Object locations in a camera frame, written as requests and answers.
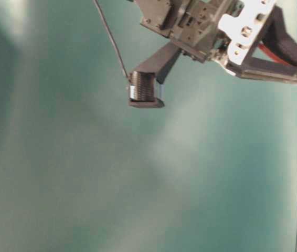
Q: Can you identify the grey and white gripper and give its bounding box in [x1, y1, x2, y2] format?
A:
[128, 1, 277, 108]

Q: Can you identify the thin dark spoon handle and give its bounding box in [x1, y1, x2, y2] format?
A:
[92, 0, 129, 80]

